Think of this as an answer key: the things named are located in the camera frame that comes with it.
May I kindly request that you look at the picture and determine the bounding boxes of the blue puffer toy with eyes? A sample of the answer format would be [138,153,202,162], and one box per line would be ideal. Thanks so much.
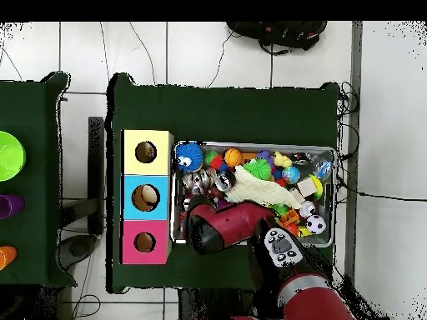
[174,142,205,173]

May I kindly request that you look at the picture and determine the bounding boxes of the cream knitted cloth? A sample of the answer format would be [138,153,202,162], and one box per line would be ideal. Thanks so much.
[224,165,303,209]

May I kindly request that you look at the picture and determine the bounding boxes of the wooden box with three holes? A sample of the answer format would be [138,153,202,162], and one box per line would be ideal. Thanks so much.
[118,128,175,266]

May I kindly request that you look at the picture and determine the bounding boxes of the silver mesh bin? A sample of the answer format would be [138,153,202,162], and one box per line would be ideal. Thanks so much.
[171,141,336,249]

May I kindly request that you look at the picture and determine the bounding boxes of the orange toy basketball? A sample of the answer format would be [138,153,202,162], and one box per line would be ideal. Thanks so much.
[224,147,244,168]

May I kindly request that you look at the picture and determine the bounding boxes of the dark green table cloth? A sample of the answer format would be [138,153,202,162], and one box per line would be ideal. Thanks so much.
[0,72,78,288]
[105,72,341,296]

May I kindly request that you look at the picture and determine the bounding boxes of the globe print ball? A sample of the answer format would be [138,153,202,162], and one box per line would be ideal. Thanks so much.
[281,165,301,184]

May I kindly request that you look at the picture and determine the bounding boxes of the pale wooden cube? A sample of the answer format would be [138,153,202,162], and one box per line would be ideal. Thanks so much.
[296,177,319,198]

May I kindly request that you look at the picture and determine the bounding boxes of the black and white soccer ball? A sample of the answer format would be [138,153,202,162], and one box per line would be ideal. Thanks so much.
[305,214,327,235]

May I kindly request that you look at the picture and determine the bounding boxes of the black backpack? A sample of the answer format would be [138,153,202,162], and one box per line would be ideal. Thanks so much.
[226,21,328,54]

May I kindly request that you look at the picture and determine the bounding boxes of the purple cup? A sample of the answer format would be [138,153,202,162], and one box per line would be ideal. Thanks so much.
[0,194,25,220]

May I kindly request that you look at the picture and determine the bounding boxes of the lime green bowl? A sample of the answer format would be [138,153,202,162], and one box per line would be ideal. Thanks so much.
[0,130,27,183]

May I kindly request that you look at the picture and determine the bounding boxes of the orange cup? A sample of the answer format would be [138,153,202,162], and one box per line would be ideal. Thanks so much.
[0,245,18,271]

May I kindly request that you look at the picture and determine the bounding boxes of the green stringy puffer ball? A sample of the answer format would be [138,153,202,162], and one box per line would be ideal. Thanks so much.
[243,157,273,181]

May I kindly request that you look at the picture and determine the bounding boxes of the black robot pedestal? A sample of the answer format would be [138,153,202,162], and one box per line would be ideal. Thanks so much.
[178,287,256,320]

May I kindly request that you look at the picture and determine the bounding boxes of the black cable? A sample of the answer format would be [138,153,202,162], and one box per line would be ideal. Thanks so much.
[335,81,361,161]

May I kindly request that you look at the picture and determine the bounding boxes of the grey floor cable cover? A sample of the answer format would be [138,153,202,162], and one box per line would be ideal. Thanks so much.
[343,21,364,281]

